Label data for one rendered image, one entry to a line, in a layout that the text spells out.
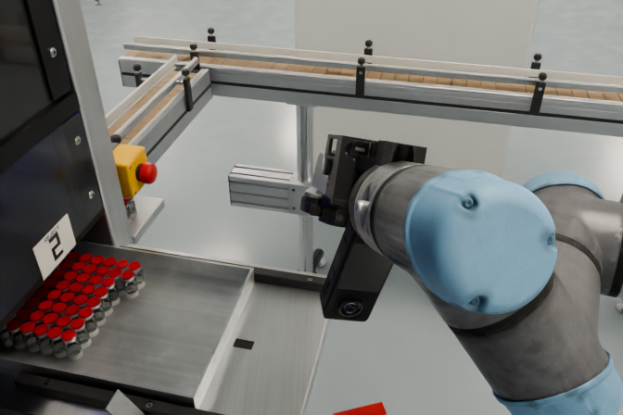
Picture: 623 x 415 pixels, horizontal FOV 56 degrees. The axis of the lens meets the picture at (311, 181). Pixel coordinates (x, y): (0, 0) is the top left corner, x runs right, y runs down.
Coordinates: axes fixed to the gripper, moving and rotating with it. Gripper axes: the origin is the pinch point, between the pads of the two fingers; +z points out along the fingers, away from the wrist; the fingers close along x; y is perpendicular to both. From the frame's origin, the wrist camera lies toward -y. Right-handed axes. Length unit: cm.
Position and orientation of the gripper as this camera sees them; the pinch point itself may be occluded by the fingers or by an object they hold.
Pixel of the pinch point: (328, 200)
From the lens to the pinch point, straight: 65.1
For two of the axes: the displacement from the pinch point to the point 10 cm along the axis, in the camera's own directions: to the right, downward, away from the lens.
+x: -9.6, -1.4, -2.4
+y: 1.6, -9.9, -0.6
